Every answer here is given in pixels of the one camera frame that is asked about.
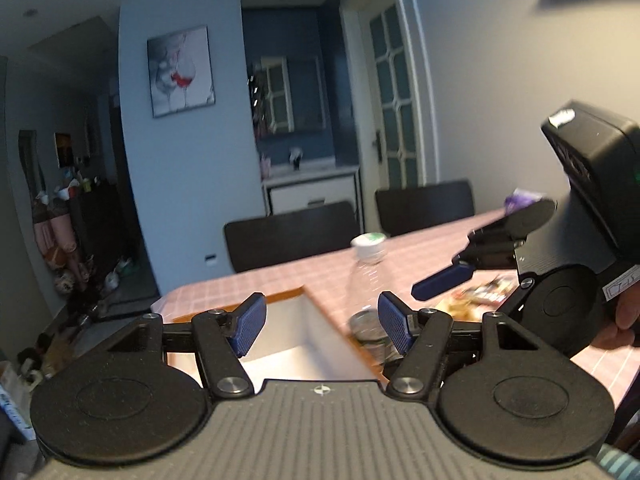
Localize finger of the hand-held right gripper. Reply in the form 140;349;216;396
466;216;523;253
411;250;521;302

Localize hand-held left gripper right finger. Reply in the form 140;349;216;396
377;291;541;401

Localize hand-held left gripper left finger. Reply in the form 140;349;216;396
107;294;268;401

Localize orange cardboard box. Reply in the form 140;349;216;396
164;285;390;397

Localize person's right hand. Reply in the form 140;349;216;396
614;287;640;350

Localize colourful snack packet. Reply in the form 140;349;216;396
434;274;519;315

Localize purple packet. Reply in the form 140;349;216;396
503;187;547;214

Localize clear plastic bottle white cap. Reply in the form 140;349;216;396
346;232;407;367

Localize black dining chair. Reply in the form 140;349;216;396
375;178;476;238
223;201;362;274

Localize pink checked tablecloth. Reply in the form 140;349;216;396
150;206;640;411

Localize shoes on floor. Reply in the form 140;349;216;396
101;256;139;292

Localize white vanity cabinet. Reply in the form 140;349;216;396
262;164;362;219

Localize black hallway cabinet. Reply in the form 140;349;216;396
67;181;137;303

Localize white glass-pane door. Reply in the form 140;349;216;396
342;0;443;192

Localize hanging pink bags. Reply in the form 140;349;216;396
31;192;82;283

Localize small dark framed picture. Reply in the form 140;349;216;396
53;132;75;169

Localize wall mirror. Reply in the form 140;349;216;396
259;55;327;134

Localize wine glass wall picture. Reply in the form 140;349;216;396
147;25;216;119

